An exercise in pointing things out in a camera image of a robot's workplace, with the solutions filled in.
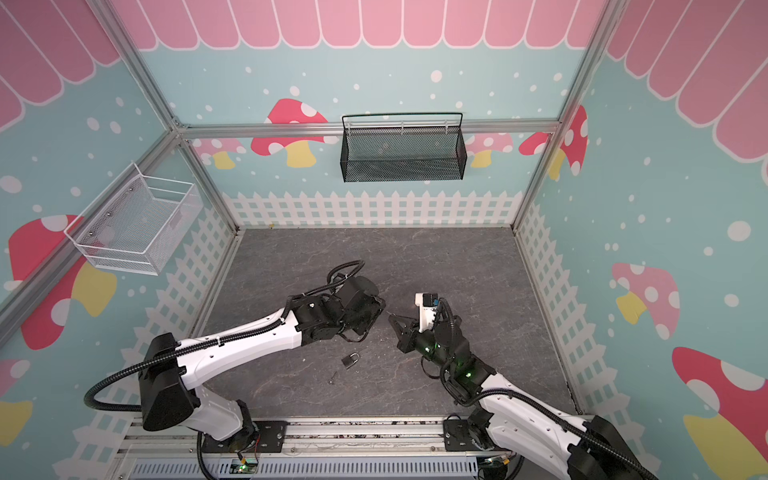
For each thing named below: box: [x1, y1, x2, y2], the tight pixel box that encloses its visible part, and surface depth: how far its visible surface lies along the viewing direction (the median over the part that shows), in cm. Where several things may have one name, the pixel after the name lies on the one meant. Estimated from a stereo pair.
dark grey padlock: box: [341, 352, 360, 369], surface depth 89 cm
